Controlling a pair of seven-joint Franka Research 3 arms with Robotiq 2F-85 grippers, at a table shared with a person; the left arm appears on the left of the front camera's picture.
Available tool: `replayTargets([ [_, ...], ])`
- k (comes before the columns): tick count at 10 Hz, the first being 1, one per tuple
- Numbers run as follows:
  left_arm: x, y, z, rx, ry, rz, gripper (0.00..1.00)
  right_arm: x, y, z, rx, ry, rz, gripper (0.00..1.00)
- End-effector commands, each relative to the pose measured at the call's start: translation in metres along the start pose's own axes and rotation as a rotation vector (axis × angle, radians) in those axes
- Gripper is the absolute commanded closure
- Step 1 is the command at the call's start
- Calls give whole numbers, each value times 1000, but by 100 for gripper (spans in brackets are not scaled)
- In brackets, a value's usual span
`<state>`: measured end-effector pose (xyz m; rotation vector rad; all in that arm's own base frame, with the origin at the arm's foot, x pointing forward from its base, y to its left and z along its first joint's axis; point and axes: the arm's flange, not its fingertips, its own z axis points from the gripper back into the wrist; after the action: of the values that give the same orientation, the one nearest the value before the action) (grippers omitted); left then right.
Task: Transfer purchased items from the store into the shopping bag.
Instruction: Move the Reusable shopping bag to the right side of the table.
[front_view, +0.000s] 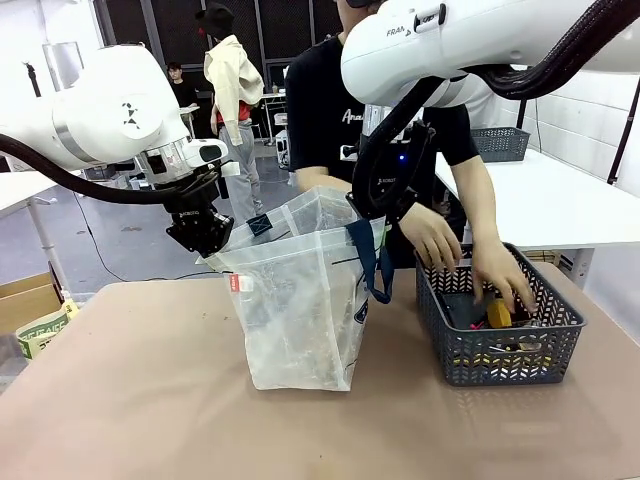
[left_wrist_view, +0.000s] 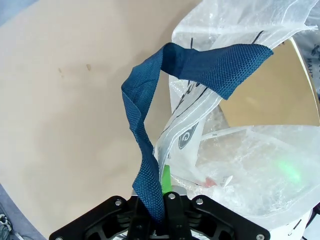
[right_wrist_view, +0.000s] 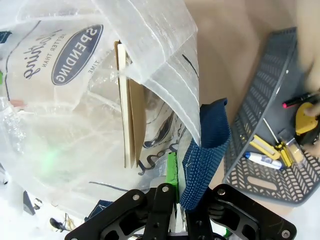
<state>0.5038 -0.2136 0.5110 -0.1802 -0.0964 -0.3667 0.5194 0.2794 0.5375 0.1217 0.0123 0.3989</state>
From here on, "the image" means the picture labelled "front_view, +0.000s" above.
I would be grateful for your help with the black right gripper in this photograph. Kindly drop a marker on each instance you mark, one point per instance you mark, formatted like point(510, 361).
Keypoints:
point(405, 170)

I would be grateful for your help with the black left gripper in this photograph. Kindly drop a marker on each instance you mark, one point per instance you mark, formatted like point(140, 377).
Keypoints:
point(192, 212)

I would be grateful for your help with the yellow round item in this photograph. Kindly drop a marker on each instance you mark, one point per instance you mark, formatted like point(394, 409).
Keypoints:
point(498, 315)

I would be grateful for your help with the grey plastic lattice basket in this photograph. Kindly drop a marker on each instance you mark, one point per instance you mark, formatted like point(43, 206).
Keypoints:
point(500, 145)
point(505, 360)

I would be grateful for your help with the person's right forearm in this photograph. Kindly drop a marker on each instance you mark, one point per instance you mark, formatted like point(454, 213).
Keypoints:
point(320, 179)

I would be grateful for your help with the person's left forearm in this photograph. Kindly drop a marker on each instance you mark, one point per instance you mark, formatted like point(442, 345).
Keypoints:
point(475, 200)

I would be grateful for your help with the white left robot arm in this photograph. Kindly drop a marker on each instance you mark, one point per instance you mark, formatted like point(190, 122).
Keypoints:
point(110, 100)

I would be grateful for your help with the person's right hand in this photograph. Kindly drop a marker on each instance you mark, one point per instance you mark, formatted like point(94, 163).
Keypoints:
point(430, 235)

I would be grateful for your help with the person's left hand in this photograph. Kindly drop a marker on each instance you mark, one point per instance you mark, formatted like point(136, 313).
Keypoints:
point(500, 272)

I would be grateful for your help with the person in black t-shirt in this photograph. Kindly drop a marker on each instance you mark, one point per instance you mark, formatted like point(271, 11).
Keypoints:
point(320, 110)

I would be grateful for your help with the black flat packaged item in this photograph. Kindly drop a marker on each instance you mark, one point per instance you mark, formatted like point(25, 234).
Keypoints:
point(462, 307)

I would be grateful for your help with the seated person in black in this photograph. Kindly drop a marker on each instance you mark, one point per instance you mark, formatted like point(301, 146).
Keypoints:
point(184, 95)

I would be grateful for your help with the small pink item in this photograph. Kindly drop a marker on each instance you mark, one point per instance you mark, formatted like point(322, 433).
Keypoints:
point(477, 325)

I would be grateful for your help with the mannequin with beige hoodie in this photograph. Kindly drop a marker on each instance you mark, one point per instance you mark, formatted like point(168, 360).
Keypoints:
point(232, 80)

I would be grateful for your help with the white table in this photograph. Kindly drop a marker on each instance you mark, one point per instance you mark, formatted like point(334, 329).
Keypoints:
point(550, 210)
point(20, 192)

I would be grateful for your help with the green and white sack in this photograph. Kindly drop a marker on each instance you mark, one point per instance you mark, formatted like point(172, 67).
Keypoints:
point(42, 335)

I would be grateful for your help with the brown cardboard box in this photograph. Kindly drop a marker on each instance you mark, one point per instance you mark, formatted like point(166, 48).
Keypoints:
point(25, 305)

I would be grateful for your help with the grey whiteboard panel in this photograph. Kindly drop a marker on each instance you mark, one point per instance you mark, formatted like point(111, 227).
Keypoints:
point(60, 65)

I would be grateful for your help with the black light stand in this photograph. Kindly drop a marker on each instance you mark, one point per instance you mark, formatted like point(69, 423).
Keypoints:
point(34, 82)

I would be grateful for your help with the black tripod leg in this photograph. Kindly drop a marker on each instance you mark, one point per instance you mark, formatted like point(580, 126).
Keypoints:
point(620, 150)

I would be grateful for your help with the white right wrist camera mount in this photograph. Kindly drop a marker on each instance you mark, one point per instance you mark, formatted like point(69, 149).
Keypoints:
point(347, 152)

